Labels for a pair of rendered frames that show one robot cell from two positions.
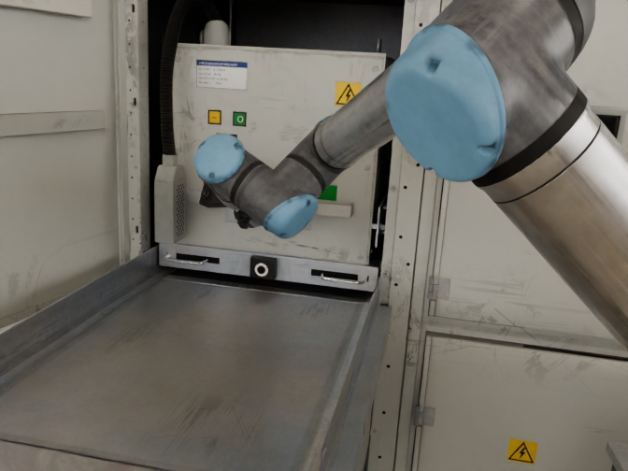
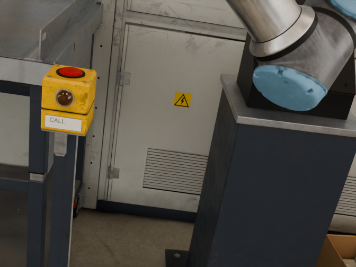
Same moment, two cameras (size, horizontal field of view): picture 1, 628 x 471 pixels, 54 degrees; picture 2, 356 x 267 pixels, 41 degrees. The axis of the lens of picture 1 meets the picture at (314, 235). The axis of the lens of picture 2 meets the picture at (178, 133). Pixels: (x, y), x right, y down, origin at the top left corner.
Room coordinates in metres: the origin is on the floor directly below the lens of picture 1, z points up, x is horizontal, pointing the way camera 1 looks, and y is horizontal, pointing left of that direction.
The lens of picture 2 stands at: (-0.38, -0.09, 1.19)
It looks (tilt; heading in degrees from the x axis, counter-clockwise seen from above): 25 degrees down; 345
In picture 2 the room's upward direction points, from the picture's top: 10 degrees clockwise
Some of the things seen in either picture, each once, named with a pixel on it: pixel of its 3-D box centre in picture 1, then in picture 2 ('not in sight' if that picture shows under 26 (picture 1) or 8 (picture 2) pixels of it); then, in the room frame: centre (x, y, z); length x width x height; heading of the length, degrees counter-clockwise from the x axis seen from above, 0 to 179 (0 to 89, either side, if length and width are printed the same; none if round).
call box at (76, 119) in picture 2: not in sight; (69, 99); (0.43, -0.09, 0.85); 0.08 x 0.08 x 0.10; 79
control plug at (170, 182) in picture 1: (171, 203); not in sight; (1.37, 0.33, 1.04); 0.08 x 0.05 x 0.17; 169
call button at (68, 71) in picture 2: not in sight; (70, 74); (0.43, -0.09, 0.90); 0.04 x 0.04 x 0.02
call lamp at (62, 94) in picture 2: not in sight; (63, 99); (0.38, -0.08, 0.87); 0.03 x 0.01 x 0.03; 79
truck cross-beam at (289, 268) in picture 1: (267, 264); not in sight; (1.41, 0.11, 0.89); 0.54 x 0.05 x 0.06; 79
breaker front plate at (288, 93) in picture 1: (269, 160); not in sight; (1.40, 0.11, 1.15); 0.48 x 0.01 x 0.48; 79
